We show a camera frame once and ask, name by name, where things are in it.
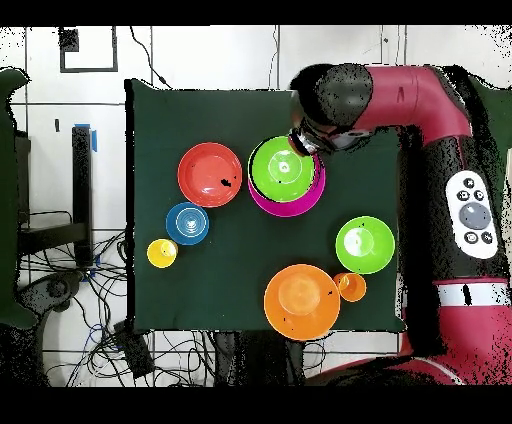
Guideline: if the yellow plastic cup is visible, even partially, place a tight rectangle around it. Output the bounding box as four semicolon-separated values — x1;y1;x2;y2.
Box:
146;238;179;269

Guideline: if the blue plastic bowl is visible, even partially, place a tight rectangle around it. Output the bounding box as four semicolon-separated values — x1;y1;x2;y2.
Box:
165;201;211;246

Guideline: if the orange plastic cup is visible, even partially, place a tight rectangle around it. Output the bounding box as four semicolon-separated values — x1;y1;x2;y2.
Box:
333;272;368;303

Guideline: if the red plastic bowl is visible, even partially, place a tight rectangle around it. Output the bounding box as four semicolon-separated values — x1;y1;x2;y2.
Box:
177;141;244;208

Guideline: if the large orange plastic bowl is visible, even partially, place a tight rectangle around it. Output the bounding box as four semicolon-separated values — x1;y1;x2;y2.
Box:
263;263;342;342

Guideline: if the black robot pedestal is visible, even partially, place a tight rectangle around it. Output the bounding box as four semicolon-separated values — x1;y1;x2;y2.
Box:
211;330;309;387

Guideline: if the pink plastic bowl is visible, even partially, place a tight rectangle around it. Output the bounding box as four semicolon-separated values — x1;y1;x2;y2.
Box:
247;153;327;218

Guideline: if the large green plastic bowl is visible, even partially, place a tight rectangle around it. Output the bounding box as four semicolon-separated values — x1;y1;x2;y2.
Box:
334;215;396;276
247;135;318;203

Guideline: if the green cloth side table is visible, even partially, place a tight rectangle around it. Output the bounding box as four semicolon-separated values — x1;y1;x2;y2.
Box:
469;75;512;161
0;66;39;330

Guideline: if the dark green table cloth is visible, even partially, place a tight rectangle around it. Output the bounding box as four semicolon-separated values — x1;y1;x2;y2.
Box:
124;77;409;333

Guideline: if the black chair base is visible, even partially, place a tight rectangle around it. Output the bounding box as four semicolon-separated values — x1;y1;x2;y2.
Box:
17;269;87;321

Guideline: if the black metal stand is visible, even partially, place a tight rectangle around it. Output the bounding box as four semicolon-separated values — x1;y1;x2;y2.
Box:
15;124;97;268

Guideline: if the black square floor frame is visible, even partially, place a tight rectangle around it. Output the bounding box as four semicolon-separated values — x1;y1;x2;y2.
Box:
58;25;119;74

